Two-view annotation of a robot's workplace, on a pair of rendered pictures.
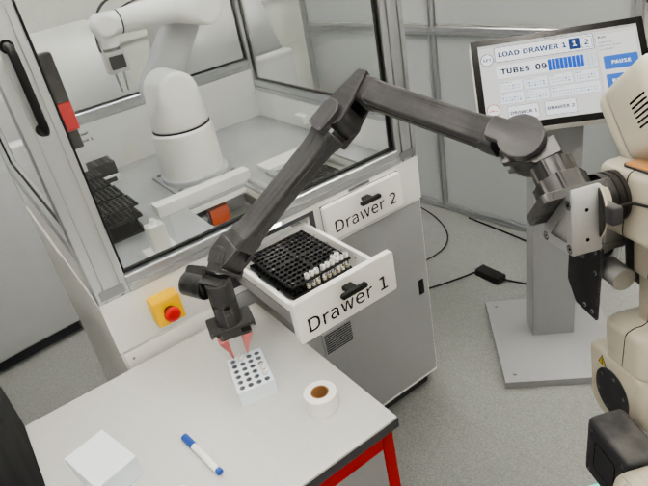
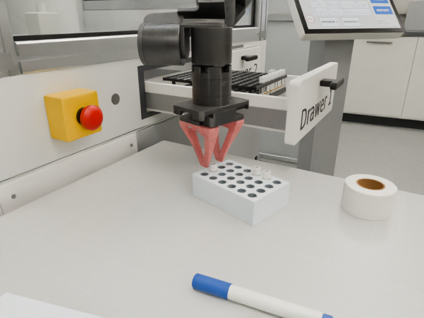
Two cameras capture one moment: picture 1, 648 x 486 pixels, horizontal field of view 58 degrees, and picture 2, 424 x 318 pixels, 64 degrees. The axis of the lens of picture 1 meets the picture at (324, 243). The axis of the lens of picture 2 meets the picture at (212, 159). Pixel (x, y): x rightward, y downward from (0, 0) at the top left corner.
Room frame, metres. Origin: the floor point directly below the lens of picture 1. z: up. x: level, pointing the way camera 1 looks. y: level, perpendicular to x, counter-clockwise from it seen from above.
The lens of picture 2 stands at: (0.64, 0.48, 1.02)
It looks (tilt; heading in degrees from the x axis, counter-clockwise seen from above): 23 degrees down; 331
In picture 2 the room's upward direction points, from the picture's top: straight up
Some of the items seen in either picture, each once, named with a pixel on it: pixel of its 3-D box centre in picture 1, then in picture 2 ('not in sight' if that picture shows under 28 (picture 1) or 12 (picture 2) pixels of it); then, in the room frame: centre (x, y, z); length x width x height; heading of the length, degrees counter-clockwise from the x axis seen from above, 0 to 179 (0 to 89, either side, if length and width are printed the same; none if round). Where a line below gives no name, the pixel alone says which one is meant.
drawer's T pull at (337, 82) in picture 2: (351, 288); (330, 82); (1.10, -0.04, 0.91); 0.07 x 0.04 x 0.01; 120
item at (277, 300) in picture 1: (297, 267); (223, 91); (1.30, 0.08, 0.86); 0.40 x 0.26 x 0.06; 30
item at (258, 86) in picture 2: (319, 271); (269, 81); (1.21, 0.02, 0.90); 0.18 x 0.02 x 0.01; 120
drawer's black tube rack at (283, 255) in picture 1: (299, 266); (226, 90); (1.30, 0.07, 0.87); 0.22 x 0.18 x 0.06; 30
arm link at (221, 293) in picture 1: (218, 290); (207, 45); (1.08, 0.24, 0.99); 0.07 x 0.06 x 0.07; 53
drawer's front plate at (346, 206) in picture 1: (364, 205); (240, 67); (1.56, -0.14, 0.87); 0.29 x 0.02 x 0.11; 120
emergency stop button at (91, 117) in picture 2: (172, 312); (89, 117); (1.19, 0.39, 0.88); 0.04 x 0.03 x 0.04; 120
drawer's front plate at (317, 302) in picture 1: (345, 295); (314, 98); (1.12, -0.03, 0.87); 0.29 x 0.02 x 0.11; 120
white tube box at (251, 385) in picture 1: (251, 375); (239, 188); (1.02, 0.22, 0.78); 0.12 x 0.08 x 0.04; 15
